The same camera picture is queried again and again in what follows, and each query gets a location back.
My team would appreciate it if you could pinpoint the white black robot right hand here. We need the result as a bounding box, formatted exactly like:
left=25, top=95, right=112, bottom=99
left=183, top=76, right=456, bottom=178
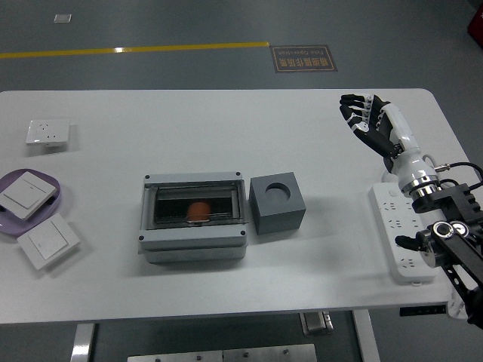
left=338, top=93, right=435, bottom=189

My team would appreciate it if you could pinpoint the orange cylinder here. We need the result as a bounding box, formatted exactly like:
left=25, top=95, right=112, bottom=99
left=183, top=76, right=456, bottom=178
left=187, top=202, right=211, bottom=222

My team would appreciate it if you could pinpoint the grey box with clear lid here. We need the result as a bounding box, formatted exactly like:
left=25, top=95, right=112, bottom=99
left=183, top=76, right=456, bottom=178
left=137, top=171, right=249, bottom=264

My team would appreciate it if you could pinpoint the grey cube with round hole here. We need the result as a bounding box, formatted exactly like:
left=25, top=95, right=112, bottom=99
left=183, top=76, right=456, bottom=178
left=248, top=172, right=306, bottom=236

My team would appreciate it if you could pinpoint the white power strip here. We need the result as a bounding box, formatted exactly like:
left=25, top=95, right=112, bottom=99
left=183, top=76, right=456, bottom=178
left=368, top=183, right=438, bottom=286

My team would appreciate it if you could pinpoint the red object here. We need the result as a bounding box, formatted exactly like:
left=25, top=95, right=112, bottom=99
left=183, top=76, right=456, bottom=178
left=466, top=7, right=483, bottom=38

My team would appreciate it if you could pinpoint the black table control panel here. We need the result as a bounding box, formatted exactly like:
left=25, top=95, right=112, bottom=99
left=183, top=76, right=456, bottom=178
left=399, top=305, right=448, bottom=317

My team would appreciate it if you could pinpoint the white table leg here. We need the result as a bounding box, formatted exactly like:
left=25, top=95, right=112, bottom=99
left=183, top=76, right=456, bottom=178
left=69, top=323, right=95, bottom=362
left=350, top=309, right=380, bottom=362

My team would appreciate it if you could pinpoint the purple tray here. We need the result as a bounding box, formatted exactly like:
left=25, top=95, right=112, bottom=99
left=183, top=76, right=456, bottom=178
left=0, top=168, right=62, bottom=238

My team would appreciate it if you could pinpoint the white power cord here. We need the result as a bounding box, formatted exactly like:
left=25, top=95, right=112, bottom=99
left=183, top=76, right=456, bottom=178
left=380, top=153, right=469, bottom=321

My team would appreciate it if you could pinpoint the grey metal bracket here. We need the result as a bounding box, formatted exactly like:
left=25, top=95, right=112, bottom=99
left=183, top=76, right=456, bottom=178
left=300, top=311, right=335, bottom=336

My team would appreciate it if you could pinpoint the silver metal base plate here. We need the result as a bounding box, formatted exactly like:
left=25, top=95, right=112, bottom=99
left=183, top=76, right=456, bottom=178
left=127, top=343, right=318, bottom=362

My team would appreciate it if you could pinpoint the white wall socket plate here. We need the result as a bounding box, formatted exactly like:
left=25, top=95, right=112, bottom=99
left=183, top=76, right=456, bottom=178
left=25, top=119, right=72, bottom=146

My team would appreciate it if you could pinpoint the white wall switch plate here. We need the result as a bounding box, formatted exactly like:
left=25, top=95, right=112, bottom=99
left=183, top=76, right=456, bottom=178
left=16, top=213, right=82, bottom=271
left=0, top=170, right=56, bottom=221

